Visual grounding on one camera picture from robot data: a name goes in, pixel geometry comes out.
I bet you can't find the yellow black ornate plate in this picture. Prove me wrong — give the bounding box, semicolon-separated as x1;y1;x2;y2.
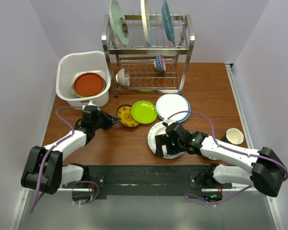
117;104;140;128

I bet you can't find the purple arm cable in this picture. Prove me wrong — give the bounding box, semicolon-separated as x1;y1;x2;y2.
30;106;100;213
165;110;288;205

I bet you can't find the yellow woven pattern plate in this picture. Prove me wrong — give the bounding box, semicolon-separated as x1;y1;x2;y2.
70;84;105;98

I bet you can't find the red-orange plate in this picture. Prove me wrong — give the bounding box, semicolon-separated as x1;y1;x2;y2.
73;72;105;97

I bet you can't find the dark green cup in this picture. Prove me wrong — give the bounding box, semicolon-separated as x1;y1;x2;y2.
221;128;244;145

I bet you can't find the blue plate under white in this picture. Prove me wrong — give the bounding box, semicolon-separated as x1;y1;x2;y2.
156;95;192;123

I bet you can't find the aluminium frame rail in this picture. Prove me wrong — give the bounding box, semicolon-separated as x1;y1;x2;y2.
225;64;285;230

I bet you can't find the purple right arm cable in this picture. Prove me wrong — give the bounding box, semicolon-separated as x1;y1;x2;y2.
165;110;288;205

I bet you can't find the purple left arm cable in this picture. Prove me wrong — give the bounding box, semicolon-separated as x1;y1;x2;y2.
30;106;100;213

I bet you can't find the grey patterned bowl in rack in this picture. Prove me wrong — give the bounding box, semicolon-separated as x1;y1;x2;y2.
115;68;130;88

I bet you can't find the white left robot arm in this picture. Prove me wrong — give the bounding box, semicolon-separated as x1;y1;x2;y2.
21;105;120;194

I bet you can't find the white scalloped plate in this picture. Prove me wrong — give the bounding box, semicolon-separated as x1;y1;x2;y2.
147;121;184;159

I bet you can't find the blue zigzag patterned bowl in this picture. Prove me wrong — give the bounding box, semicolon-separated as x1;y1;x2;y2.
154;55;166;72

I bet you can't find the lime green plate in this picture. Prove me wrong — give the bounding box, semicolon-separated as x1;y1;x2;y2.
131;101;157;124

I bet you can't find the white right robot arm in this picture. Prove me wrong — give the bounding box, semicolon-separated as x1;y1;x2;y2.
147;121;288;197

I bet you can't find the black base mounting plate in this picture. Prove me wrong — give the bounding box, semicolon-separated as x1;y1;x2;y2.
62;164;233;201

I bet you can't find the cream rimmed plate in rack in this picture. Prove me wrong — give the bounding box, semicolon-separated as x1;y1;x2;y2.
140;0;151;46

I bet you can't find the stainless steel dish rack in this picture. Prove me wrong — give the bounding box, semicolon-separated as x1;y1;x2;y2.
101;14;195;97

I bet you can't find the teal plate in rack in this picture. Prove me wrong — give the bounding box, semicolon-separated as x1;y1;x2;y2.
161;0;176;46

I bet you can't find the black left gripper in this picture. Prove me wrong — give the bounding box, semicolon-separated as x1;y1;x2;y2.
92;108;119;131

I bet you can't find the white plastic bin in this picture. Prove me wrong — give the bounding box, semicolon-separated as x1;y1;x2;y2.
56;51;111;107

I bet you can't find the white plate on blue plate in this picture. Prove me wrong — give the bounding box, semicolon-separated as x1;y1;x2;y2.
156;94;191;120

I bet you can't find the light green plate in rack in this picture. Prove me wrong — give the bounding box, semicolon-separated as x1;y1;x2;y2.
109;0;129;46

